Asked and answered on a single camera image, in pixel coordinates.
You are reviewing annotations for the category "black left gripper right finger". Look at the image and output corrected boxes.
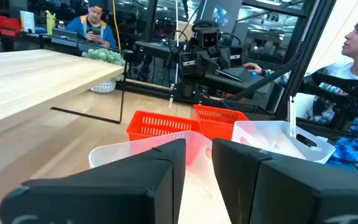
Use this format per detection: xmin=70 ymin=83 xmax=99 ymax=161
xmin=211 ymin=138 xmax=358 ymax=224

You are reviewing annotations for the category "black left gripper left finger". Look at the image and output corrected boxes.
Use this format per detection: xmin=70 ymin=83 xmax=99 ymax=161
xmin=0 ymin=138 xmax=187 ymax=224

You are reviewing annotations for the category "clear plastic basket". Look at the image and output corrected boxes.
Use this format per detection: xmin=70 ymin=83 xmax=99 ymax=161
xmin=231 ymin=120 xmax=336 ymax=165
xmin=88 ymin=130 xmax=232 ymax=224

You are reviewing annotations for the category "red plastic basket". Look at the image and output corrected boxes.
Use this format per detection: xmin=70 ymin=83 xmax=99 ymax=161
xmin=126 ymin=110 xmax=203 ymax=141
xmin=193 ymin=104 xmax=250 ymax=141

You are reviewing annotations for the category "wooden shelf with black legs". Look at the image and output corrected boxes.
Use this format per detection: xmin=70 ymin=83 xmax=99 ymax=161
xmin=0 ymin=49 xmax=134 ymax=147

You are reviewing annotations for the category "thin white pole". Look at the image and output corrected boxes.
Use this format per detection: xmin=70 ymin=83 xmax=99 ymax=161
xmin=167 ymin=0 xmax=180 ymax=109

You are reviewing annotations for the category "laptop keyboard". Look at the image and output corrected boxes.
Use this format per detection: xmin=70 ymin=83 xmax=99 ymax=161
xmin=214 ymin=66 xmax=262 ymax=84

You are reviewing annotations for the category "dark monitor screen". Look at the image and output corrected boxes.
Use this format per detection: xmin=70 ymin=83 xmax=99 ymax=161
xmin=196 ymin=0 xmax=244 ymax=34

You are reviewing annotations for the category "person's hand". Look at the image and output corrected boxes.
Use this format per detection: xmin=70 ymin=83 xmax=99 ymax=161
xmin=243 ymin=62 xmax=263 ymax=75

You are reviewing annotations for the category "white plastic strip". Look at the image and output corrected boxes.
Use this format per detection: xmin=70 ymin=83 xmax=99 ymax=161
xmin=287 ymin=95 xmax=297 ymax=138

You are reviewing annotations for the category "succulent plant in white pot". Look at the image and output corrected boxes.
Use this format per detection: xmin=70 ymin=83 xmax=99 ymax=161
xmin=81 ymin=48 xmax=129 ymax=95

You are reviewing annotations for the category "black equipment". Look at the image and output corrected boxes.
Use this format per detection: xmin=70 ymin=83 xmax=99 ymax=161
xmin=303 ymin=72 xmax=358 ymax=131

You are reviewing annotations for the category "grey laptop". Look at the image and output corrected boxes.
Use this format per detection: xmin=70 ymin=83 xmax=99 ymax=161
xmin=51 ymin=27 xmax=80 ymax=48

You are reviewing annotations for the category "yellow-green bottle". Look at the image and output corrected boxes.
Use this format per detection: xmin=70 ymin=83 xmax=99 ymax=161
xmin=44 ymin=10 xmax=57 ymax=35

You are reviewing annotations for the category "white sign card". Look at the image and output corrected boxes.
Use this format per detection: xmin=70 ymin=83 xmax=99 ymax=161
xmin=19 ymin=11 xmax=36 ymax=34

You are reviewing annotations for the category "red bag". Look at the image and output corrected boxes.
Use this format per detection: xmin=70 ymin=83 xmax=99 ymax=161
xmin=0 ymin=14 xmax=22 ymax=38

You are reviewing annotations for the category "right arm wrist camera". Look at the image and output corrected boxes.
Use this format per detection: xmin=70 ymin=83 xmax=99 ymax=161
xmin=201 ymin=27 xmax=221 ymax=49

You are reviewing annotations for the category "black aluminium frame rail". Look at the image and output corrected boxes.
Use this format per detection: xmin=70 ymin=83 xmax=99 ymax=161
xmin=116 ymin=80 xmax=276 ymax=116

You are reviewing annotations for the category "black diagonal frame brace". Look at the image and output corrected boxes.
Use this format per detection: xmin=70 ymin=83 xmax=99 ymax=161
xmin=228 ymin=60 xmax=300 ymax=102

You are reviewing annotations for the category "yellow hanging cable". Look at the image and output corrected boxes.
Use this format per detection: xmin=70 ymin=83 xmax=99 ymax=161
xmin=111 ymin=0 xmax=122 ymax=51

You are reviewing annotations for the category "black frame post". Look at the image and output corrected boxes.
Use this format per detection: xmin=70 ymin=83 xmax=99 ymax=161
xmin=273 ymin=0 xmax=337 ymax=121

